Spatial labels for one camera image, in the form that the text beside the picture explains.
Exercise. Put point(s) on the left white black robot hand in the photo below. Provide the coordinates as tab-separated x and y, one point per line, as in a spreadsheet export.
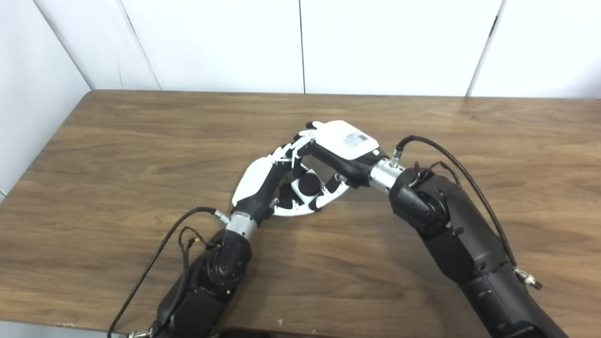
253	180

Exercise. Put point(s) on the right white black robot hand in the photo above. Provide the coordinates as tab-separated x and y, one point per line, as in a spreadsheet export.
347	145

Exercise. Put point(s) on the white square piece with hole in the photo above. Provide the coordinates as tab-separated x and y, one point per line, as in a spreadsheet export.
297	188

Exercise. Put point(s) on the black peg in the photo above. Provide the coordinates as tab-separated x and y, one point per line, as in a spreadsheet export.
308	184

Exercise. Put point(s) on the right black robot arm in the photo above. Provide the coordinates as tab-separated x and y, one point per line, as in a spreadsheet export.
460	225

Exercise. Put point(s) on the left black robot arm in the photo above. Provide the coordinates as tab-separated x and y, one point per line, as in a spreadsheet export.
211	277

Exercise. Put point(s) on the glossy black robot torso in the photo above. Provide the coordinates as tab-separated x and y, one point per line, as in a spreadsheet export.
263	334

